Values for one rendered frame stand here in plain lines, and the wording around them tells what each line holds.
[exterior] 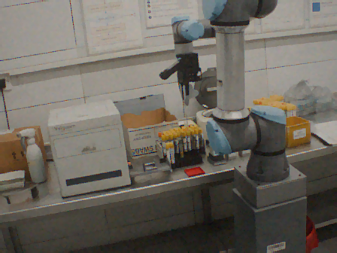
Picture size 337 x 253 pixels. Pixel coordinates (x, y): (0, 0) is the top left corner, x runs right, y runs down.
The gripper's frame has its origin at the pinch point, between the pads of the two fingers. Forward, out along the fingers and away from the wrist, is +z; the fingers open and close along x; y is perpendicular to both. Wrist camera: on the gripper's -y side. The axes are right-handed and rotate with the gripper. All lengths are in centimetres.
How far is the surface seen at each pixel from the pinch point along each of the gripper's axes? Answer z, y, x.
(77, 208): 30, -51, -11
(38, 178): 25, -65, 15
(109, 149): 10.4, -34.6, -7.9
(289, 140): 23, 44, -9
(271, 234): 38, 8, -52
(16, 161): 19, -74, 28
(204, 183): 30.4, -0.5, -14.4
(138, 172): 22.8, -24.3, -5.8
